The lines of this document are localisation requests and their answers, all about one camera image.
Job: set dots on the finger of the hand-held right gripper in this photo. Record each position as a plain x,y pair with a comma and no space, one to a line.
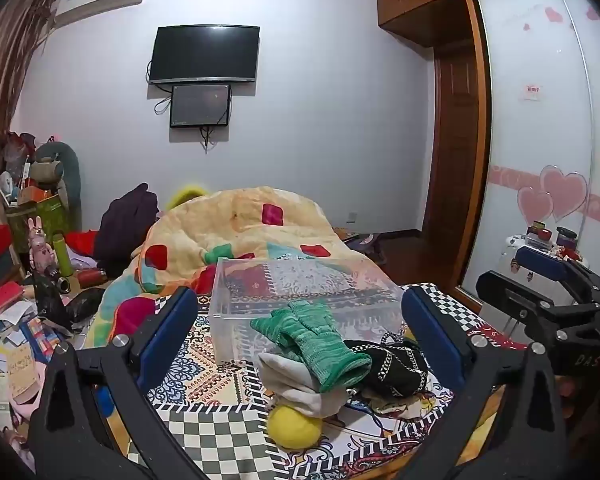
545,263
510,292

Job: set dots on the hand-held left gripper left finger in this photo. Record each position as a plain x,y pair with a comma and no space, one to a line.
172,332

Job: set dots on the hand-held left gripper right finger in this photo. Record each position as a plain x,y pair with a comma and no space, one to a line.
432,332

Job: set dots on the clear plastic storage box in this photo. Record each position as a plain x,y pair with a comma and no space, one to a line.
260,285

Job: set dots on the green knitted glove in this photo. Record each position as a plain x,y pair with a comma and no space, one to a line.
325,350
275,327

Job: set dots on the grey sock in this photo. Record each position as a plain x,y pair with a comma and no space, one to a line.
295,385

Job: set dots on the yellow fuzzy ball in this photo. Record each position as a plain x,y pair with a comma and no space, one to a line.
294,427

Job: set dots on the red lidded jar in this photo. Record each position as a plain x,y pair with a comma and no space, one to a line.
541,234

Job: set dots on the dark lidded jar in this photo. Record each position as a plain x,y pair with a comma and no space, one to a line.
566,237

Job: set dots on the white appliance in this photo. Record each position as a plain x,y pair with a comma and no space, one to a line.
512,255

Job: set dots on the red bottle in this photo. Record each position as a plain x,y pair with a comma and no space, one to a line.
91,277

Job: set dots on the patterned checkered-border bed sheet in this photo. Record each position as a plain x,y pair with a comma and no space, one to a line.
215,435

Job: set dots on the black plastic bag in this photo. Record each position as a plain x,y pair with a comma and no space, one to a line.
65,305

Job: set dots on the dark purple jacket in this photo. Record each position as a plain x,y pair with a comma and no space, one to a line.
127,225

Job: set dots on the red cloth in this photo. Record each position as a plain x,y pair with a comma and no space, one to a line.
82,242

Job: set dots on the wooden wardrobe with sliding doors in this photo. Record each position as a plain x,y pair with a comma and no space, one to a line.
535,135

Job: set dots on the yellow patchwork quilt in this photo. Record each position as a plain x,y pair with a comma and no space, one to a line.
240,220

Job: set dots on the green bottle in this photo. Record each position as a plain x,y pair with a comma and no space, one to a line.
63,255

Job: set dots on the yellow-green fuzzy cloth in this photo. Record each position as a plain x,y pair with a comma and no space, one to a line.
182,196

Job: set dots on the brown wooden door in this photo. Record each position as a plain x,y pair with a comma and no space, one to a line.
455,150

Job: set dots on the pink rabbit figure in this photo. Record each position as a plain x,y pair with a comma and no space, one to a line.
40,250

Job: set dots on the pile of papers and boxes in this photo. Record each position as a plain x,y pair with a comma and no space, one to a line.
15,355

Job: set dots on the red door sticker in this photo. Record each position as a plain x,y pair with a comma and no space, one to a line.
532,92

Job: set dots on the red book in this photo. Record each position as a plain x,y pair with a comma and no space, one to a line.
0,300

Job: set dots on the green cardboard box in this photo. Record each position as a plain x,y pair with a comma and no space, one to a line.
35,220

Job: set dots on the grey-green plush toy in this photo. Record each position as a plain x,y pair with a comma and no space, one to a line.
55,167

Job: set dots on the wooden overhead cabinet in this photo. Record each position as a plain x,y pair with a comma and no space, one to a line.
420,7

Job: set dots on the brown striped curtain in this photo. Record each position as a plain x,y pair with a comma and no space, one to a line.
5,75

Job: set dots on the white wall socket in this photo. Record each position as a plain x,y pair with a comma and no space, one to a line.
351,217

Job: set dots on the small black wall monitor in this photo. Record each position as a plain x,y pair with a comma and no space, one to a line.
200,105

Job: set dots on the wall-mounted black television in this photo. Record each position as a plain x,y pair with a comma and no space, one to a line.
205,52

